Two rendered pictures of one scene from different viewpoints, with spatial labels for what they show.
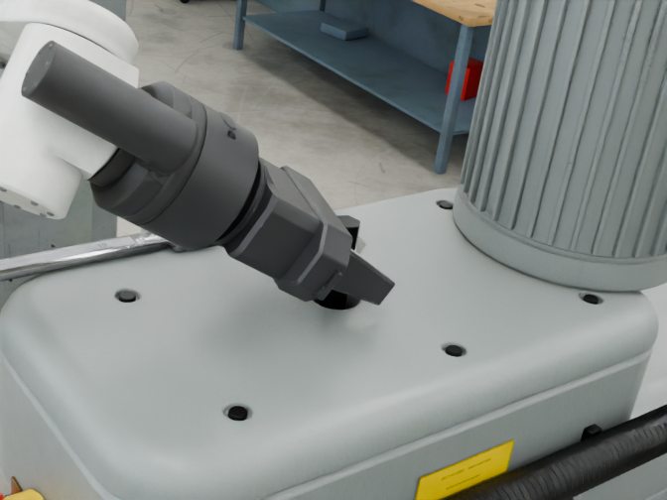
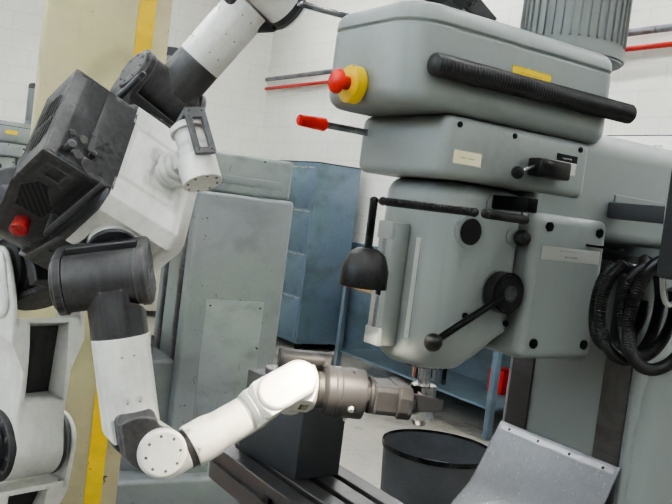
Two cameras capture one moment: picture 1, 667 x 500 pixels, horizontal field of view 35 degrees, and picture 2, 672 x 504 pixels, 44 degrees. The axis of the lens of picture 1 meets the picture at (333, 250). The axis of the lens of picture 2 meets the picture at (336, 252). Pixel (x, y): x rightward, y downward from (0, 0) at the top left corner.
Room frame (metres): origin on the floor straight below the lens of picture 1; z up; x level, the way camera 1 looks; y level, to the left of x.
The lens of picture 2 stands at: (-0.81, -0.01, 1.56)
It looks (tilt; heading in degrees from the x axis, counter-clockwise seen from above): 3 degrees down; 7
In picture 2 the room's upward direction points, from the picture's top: 7 degrees clockwise
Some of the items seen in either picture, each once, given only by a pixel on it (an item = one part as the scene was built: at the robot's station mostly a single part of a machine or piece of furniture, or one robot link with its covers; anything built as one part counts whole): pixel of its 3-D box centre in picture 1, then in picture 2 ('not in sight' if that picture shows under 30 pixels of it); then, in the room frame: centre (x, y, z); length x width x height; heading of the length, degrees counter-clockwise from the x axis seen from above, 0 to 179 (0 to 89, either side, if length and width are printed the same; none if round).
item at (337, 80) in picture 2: not in sight; (340, 81); (0.50, 0.19, 1.76); 0.04 x 0.03 x 0.04; 40
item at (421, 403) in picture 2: not in sight; (426, 404); (0.64, -0.01, 1.24); 0.06 x 0.02 x 0.03; 107
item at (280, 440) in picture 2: not in sight; (292, 417); (1.00, 0.27, 1.09); 0.22 x 0.12 x 0.20; 47
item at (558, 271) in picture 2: not in sight; (518, 279); (0.79, -0.16, 1.47); 0.24 x 0.19 x 0.26; 40
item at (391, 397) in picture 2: not in sight; (372, 396); (0.64, 0.08, 1.24); 0.13 x 0.12 x 0.10; 17
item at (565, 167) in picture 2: not in sight; (536, 170); (0.61, -0.14, 1.66); 0.12 x 0.04 x 0.04; 130
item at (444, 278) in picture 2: not in sight; (441, 272); (0.67, -0.01, 1.47); 0.21 x 0.19 x 0.32; 40
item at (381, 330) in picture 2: not in sight; (387, 283); (0.60, 0.08, 1.45); 0.04 x 0.04 x 0.21; 40
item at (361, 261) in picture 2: not in sight; (365, 266); (0.45, 0.10, 1.48); 0.07 x 0.07 x 0.06
